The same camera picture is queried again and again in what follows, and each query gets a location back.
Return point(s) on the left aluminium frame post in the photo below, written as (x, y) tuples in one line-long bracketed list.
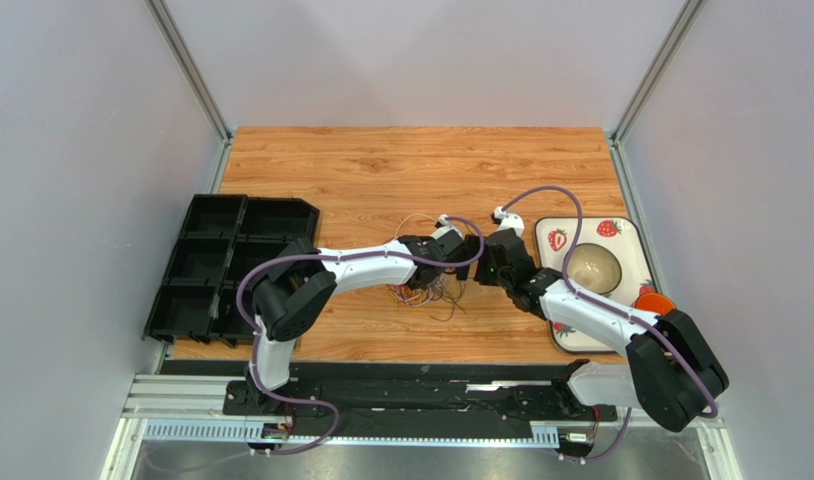
[(177, 44)]

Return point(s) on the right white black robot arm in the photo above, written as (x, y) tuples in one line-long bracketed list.
[(670, 371)]

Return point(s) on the beige ceramic bowl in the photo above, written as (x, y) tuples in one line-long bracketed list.
[(595, 268)]

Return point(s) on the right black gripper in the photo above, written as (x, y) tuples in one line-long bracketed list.
[(485, 267)]

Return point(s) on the right aluminium frame post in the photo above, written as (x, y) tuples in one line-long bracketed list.
[(670, 45)]

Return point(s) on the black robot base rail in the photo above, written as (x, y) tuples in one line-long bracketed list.
[(424, 400)]

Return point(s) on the strawberry pattern white tray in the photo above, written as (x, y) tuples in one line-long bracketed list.
[(618, 236)]

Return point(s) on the orange plastic cup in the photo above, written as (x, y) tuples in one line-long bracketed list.
[(654, 302)]

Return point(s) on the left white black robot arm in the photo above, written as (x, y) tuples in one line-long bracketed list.
[(283, 298)]

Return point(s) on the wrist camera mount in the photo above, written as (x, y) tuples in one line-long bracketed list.
[(445, 226), (508, 220)]

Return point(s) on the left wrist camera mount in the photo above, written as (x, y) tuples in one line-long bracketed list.
[(445, 226)]

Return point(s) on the aluminium frame post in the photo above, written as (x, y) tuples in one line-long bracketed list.
[(177, 44), (670, 45)]

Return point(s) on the black compartment organizer tray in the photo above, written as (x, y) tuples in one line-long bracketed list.
[(221, 239)]

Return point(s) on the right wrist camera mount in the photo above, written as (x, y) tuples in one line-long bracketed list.
[(508, 220)]

